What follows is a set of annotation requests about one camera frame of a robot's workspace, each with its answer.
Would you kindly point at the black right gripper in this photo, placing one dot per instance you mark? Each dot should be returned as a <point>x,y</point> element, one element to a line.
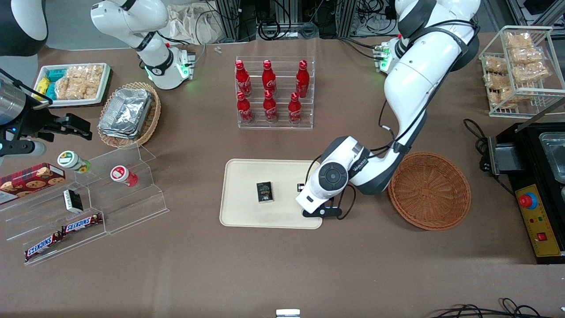
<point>32,122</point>

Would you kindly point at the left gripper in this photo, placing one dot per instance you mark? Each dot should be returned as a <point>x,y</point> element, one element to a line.
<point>300,187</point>

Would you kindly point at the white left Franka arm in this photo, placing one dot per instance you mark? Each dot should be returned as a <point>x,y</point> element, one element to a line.
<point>415,75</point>

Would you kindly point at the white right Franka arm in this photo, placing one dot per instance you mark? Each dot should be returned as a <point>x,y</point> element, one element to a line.
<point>132,17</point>

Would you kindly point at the white rectangular snack tray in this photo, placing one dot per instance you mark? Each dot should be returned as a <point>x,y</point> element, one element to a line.
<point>77,102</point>

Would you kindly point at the beige plastic tray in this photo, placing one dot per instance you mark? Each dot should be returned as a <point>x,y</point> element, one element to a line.
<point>242,207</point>

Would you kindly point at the oval wicker basket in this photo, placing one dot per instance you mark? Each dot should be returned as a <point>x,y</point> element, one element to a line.
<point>153,126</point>

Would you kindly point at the round brown wicker basket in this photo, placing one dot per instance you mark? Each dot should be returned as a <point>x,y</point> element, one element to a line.
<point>428,190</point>

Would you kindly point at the green-lidded cup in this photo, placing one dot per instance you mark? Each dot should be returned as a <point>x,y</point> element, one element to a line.
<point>70,160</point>

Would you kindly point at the clear bag of rice crackers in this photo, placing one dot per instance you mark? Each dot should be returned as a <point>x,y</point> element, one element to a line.
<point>90,75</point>
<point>70,88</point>

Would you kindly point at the teal snack packet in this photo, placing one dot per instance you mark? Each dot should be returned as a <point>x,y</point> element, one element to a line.
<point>50,90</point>
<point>56,74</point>

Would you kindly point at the small black printed box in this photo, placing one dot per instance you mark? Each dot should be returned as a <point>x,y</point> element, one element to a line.
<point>265,192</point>

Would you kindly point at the yellow snack packet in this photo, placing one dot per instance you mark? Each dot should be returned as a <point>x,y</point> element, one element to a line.
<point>41,86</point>

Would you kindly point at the stack of foil trays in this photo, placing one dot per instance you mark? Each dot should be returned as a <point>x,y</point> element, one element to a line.
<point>126,112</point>

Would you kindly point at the red-lidded cup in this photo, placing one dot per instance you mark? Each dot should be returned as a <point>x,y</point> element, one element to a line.
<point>121,174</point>

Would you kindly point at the red cookie box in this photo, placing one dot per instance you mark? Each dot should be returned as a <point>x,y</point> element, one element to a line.
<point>31,181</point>

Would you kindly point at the black and white small box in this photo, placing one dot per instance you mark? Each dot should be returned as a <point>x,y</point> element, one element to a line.
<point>73,201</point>

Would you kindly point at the clear acrylic bottle rack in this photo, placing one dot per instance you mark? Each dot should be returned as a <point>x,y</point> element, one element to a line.
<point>282,125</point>

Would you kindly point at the red cola bottle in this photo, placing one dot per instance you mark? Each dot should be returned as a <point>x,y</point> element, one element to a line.
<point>242,78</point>
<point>269,108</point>
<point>302,78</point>
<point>268,77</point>
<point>244,109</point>
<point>294,110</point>

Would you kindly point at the Snickers bar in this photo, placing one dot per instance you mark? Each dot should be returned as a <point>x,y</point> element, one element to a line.
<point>44,245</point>
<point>81,224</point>

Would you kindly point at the clear acrylic stepped shelf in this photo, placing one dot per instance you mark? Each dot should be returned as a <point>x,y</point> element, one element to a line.
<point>132,207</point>

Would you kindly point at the small silver white device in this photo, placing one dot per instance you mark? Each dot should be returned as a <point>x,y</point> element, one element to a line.
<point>288,313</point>

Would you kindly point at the beige cloth bag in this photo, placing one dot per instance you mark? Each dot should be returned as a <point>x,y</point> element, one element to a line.
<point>194,24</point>

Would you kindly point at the red emergency stop button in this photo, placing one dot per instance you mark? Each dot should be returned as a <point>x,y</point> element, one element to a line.
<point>527,201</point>

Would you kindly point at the bagged fried snack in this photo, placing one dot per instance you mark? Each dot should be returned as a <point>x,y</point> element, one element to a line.
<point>495,65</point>
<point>518,40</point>
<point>503,98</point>
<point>527,55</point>
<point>529,72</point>
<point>496,81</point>

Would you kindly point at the black countertop appliance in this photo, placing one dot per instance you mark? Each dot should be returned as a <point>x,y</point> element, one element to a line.
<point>527,168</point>

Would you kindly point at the yellow control panel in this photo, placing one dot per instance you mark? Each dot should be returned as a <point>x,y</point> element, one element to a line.
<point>543,225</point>

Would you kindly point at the steel pan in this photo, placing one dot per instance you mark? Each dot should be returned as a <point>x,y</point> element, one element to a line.
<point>555,154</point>

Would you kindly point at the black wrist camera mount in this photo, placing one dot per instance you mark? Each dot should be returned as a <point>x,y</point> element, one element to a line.
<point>329,212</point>

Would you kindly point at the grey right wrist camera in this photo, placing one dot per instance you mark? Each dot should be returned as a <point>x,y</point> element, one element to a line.
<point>22,148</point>

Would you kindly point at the aluminium frame post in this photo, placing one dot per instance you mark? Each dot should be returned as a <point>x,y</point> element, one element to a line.
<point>346,17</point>
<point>229,20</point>

